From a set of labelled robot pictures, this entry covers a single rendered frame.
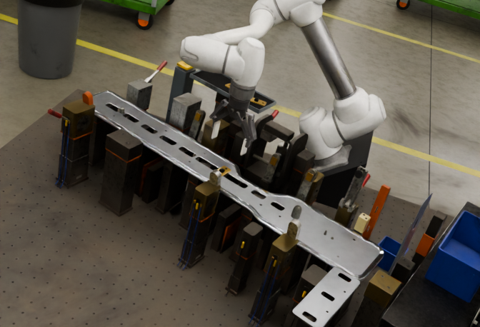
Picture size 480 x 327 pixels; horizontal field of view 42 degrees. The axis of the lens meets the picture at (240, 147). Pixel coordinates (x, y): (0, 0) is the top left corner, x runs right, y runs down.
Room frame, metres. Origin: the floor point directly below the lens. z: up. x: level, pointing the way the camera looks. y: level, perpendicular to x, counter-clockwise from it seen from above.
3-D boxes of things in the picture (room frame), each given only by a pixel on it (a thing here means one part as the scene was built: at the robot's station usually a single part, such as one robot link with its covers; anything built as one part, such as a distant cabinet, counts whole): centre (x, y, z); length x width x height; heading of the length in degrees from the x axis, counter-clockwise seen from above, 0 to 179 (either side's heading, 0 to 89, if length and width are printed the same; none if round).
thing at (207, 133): (2.21, 0.11, 0.89); 0.12 x 0.08 x 0.38; 152
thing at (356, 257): (1.98, 0.07, 1.00); 1.38 x 0.22 x 0.02; 62
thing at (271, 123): (2.12, -0.14, 0.94); 0.18 x 0.13 x 0.49; 62
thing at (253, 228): (1.69, -0.11, 0.84); 0.10 x 0.05 x 0.29; 152
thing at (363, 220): (1.84, -0.50, 0.88); 0.04 x 0.04 x 0.37; 62
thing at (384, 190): (1.85, -0.53, 0.95); 0.03 x 0.01 x 0.50; 62
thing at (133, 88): (2.41, 0.48, 0.88); 0.12 x 0.07 x 0.36; 152
